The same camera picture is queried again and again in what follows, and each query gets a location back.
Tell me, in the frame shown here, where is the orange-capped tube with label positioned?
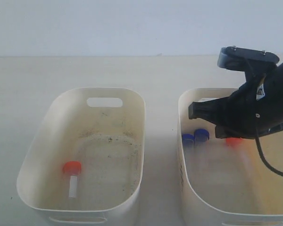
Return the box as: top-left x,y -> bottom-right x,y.
62,161 -> 82,198

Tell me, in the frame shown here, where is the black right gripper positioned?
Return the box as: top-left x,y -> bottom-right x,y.
188,64 -> 283,139

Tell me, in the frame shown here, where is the blue-capped tube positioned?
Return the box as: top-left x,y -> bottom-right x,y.
194,128 -> 209,171
182,134 -> 194,171

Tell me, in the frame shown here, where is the white plastic bin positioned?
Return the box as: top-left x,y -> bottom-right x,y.
177,88 -> 283,226
17,88 -> 145,226

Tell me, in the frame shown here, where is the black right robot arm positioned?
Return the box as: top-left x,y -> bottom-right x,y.
188,63 -> 283,139

